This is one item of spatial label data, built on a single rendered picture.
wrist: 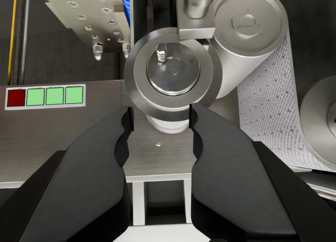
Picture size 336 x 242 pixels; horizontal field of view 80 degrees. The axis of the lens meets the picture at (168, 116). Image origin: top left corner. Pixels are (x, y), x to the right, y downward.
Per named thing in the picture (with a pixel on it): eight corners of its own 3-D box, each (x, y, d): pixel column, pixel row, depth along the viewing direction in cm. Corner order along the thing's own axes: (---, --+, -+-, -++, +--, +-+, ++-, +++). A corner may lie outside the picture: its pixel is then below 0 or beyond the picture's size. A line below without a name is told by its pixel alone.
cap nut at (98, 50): (102, 44, 63) (102, 58, 63) (106, 50, 67) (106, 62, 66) (90, 45, 63) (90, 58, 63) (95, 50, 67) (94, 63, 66)
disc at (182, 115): (218, 24, 31) (227, 119, 29) (217, 26, 32) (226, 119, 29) (123, 29, 31) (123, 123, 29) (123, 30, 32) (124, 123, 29)
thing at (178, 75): (175, 104, 27) (135, 69, 28) (175, 107, 29) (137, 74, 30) (211, 65, 28) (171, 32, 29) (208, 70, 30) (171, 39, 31)
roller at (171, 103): (210, 31, 30) (216, 107, 28) (191, 85, 56) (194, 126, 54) (132, 34, 30) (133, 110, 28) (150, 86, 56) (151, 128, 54)
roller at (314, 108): (387, 72, 30) (409, 168, 28) (289, 106, 55) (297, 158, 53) (293, 77, 30) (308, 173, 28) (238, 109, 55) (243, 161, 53)
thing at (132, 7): (131, -55, 34) (134, 47, 31) (147, 27, 57) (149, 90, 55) (128, -55, 34) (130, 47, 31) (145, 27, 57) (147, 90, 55)
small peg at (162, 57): (164, 54, 25) (154, 51, 26) (165, 63, 28) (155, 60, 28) (168, 44, 26) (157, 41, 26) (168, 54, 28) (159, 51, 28)
